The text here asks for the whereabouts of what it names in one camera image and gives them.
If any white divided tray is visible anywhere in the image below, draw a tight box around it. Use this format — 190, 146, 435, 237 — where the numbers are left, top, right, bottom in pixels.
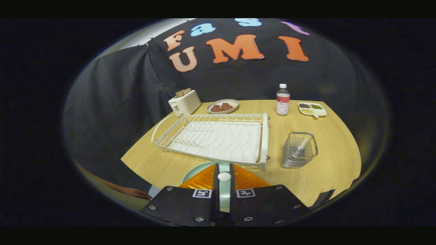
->
298, 102, 327, 118

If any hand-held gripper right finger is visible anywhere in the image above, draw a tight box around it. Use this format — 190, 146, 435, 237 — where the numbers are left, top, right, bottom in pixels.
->
230, 163, 310, 227

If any light green plate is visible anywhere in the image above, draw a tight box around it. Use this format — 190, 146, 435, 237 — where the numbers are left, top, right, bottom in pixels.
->
182, 161, 235, 212

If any clear bottle with red label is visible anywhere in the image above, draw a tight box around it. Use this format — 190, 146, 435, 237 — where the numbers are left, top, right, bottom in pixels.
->
276, 84, 291, 117

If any white dish rack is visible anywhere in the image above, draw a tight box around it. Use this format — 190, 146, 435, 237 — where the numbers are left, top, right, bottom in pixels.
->
151, 113, 270, 172

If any beige oval dish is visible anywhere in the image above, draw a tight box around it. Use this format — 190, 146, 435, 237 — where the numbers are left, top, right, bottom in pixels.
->
206, 99, 239, 114

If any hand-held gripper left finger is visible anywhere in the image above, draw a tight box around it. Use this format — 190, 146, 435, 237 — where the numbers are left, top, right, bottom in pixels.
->
141, 163, 220, 227

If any white toaster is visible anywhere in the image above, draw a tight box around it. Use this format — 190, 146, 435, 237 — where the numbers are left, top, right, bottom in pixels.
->
168, 89, 202, 117

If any metal wire basket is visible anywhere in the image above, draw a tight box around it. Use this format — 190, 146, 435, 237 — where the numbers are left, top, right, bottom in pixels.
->
281, 132, 318, 169

